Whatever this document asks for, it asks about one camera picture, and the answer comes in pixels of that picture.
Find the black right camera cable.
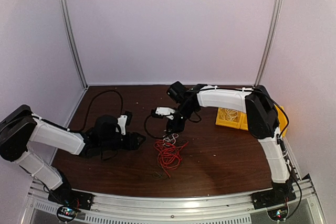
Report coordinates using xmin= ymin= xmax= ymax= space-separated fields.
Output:
xmin=144 ymin=113 xmax=169 ymax=140

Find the white cable bundle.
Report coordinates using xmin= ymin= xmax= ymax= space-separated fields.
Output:
xmin=162 ymin=132 xmax=180 ymax=143

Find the black left camera cable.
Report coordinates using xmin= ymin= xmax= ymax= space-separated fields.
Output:
xmin=85 ymin=90 xmax=124 ymax=130

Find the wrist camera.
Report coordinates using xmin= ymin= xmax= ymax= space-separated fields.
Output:
xmin=151 ymin=106 xmax=175 ymax=116
xmin=118 ymin=111 xmax=133 ymax=135

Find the yellow bin right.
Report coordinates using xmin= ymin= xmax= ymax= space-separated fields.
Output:
xmin=275 ymin=105 xmax=288 ymax=137

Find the controller board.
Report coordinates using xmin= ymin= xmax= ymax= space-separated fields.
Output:
xmin=267 ymin=206 xmax=289 ymax=222
xmin=56 ymin=206 xmax=79 ymax=222

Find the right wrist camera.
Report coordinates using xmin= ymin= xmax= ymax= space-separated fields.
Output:
xmin=151 ymin=106 xmax=175 ymax=116

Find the red cable bundle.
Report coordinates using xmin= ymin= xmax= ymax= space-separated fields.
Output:
xmin=153 ymin=140 xmax=189 ymax=179

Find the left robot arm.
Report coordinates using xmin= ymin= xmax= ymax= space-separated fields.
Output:
xmin=1 ymin=104 xmax=146 ymax=205

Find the yellow bin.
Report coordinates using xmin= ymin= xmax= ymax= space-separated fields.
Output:
xmin=216 ymin=108 xmax=243 ymax=129
xmin=240 ymin=113 xmax=248 ymax=131
xmin=275 ymin=105 xmax=288 ymax=137

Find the yellow bin middle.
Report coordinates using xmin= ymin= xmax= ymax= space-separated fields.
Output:
xmin=240 ymin=113 xmax=248 ymax=131

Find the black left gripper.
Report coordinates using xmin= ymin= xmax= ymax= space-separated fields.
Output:
xmin=100 ymin=131 xmax=145 ymax=151

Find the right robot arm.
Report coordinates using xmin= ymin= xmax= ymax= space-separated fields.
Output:
xmin=155 ymin=81 xmax=292 ymax=204

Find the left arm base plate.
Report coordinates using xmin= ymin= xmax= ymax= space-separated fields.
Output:
xmin=48 ymin=185 xmax=93 ymax=210

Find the aluminium frame post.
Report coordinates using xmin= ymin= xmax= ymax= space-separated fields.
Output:
xmin=59 ymin=0 xmax=88 ymax=89
xmin=254 ymin=0 xmax=284 ymax=86

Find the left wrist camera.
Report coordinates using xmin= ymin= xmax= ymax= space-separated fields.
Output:
xmin=118 ymin=111 xmax=133 ymax=135

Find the right controller board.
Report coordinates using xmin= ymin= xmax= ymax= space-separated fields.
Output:
xmin=267 ymin=206 xmax=289 ymax=222

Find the aluminium front rail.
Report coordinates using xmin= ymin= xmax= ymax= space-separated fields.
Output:
xmin=18 ymin=178 xmax=327 ymax=223

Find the black camera cable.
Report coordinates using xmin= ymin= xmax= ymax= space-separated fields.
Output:
xmin=144 ymin=113 xmax=169 ymax=140
xmin=85 ymin=90 xmax=124 ymax=130

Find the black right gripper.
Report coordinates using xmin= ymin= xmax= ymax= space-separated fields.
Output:
xmin=166 ymin=103 xmax=196 ymax=134

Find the yellow bin left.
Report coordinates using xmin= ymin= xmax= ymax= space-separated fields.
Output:
xmin=216 ymin=108 xmax=243 ymax=129

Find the left controller board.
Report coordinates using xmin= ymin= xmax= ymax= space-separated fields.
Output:
xmin=56 ymin=206 xmax=79 ymax=222

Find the aluminium frame post right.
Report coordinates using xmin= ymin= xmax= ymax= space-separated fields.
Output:
xmin=254 ymin=0 xmax=284 ymax=86

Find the aluminium frame post left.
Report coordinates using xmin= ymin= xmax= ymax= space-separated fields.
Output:
xmin=59 ymin=0 xmax=88 ymax=89

